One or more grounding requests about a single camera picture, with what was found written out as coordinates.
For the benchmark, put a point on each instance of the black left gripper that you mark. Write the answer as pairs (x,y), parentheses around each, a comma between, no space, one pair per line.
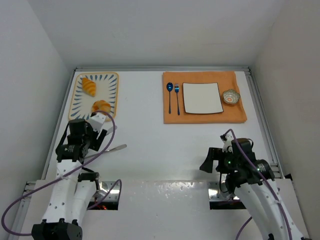
(100,139)

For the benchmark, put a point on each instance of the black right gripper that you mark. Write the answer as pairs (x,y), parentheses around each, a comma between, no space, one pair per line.
(214,159)

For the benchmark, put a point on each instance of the metal tongs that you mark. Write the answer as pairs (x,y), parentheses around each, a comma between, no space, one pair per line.
(118,148)

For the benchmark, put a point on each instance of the long croissant bread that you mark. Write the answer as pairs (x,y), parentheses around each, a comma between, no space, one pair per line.
(89,87)

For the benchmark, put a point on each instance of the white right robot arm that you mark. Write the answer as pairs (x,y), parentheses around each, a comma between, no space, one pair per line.
(253,182)

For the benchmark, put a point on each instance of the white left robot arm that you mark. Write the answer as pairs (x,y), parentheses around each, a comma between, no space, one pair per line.
(73,190)

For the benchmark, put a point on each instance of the round swirl bread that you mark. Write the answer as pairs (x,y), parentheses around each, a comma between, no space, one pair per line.
(100,105)

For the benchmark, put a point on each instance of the blue patterned rectangular tray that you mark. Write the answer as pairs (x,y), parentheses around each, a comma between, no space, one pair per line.
(107,89)

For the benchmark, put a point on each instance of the white square plate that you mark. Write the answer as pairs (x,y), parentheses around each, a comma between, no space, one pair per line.
(202,98)

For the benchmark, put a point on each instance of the orange placemat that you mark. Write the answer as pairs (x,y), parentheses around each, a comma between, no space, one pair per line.
(232,114)

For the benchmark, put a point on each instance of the small flower-shaped dish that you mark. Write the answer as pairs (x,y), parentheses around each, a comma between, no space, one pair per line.
(231,97)

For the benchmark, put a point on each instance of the blue fork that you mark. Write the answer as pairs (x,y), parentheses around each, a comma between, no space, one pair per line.
(177,89)

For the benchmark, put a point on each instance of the blue spoon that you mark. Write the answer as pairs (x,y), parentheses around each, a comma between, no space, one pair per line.
(169,88)

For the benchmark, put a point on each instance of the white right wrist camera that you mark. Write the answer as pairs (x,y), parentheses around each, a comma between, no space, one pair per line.
(227,143)

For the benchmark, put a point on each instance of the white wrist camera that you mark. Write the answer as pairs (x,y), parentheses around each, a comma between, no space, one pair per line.
(96,121)
(227,143)

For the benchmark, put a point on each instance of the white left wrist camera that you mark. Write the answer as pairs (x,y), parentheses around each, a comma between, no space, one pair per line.
(96,121)

